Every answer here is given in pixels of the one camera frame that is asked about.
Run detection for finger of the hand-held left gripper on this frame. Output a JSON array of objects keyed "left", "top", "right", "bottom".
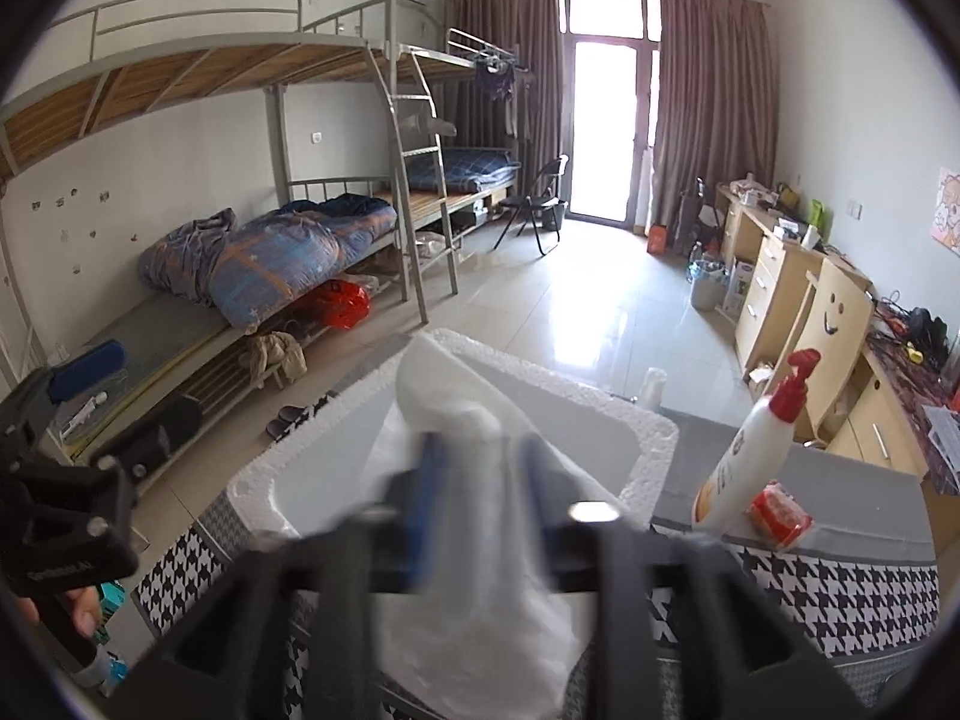
[
  {"left": 7, "top": 340, "right": 127, "bottom": 421},
  {"left": 88, "top": 396, "right": 203, "bottom": 492}
]

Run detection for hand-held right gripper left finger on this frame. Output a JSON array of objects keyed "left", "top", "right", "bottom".
[{"left": 112, "top": 431, "right": 451, "bottom": 720}]

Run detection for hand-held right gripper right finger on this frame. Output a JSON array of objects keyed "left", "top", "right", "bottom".
[{"left": 517, "top": 431, "right": 856, "bottom": 720}]

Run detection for white foam box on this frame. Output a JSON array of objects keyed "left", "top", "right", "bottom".
[{"left": 227, "top": 326, "right": 681, "bottom": 541}]

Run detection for white cloth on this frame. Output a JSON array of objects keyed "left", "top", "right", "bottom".
[{"left": 364, "top": 334, "right": 650, "bottom": 720}]

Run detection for person's left hand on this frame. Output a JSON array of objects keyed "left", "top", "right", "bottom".
[{"left": 15, "top": 586, "right": 104, "bottom": 642}]

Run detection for grey mattress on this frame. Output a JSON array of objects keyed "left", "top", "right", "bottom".
[{"left": 45, "top": 289, "right": 248, "bottom": 421}]

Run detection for black slipper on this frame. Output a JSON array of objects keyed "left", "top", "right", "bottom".
[{"left": 266, "top": 405, "right": 310, "bottom": 440}]

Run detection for beige clothing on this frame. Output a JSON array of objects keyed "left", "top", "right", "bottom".
[{"left": 240, "top": 331, "right": 308, "bottom": 391}]

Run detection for blue spray bottle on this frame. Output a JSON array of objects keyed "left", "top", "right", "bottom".
[{"left": 637, "top": 367, "right": 670, "bottom": 410}]

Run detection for blue orange plaid quilt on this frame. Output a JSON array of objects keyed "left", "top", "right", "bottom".
[{"left": 137, "top": 193, "right": 398, "bottom": 331}]

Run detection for white lotion bottle red pump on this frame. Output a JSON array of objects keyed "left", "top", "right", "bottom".
[{"left": 690, "top": 349, "right": 824, "bottom": 541}]

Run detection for red plastic bag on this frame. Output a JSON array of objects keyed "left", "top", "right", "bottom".
[{"left": 304, "top": 279, "right": 372, "bottom": 331}]

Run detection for red snack packet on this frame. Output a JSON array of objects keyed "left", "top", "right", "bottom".
[{"left": 746, "top": 481, "right": 815, "bottom": 548}]

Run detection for grey trash bin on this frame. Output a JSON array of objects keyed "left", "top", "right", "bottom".
[{"left": 688, "top": 259, "right": 727, "bottom": 312}]

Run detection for black folding chair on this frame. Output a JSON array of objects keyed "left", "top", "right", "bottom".
[{"left": 493, "top": 154, "right": 571, "bottom": 256}]

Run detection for metal bunk bed with ladder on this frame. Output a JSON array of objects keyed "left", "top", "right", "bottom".
[{"left": 304, "top": 0, "right": 526, "bottom": 256}]

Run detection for houndstooth tablecloth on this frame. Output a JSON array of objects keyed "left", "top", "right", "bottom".
[{"left": 131, "top": 405, "right": 942, "bottom": 720}]

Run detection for light wooden desk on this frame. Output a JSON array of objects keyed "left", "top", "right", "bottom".
[{"left": 712, "top": 180, "right": 960, "bottom": 481}]

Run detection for blue plaid bedding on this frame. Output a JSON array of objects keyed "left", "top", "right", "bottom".
[{"left": 405, "top": 146, "right": 520, "bottom": 194}]

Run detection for long metal bunk bed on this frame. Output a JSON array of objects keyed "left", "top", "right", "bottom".
[{"left": 0, "top": 0, "right": 462, "bottom": 466}]

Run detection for wooden chair with smiley face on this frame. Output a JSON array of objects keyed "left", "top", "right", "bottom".
[{"left": 742, "top": 255, "right": 875, "bottom": 443}]

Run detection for glass balcony door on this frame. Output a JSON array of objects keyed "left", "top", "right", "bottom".
[{"left": 559, "top": 0, "right": 665, "bottom": 226}]

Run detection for brown curtain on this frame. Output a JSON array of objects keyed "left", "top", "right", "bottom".
[
  {"left": 442, "top": 0, "right": 567, "bottom": 196},
  {"left": 651, "top": 0, "right": 781, "bottom": 241}
]

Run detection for dark hanging clothes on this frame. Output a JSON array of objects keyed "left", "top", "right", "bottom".
[{"left": 472, "top": 49, "right": 526, "bottom": 136}]

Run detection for black headphones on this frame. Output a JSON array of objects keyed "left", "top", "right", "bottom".
[{"left": 907, "top": 307, "right": 947, "bottom": 368}]

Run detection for pink wall poster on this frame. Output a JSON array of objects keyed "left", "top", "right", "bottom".
[{"left": 930, "top": 165, "right": 960, "bottom": 252}]

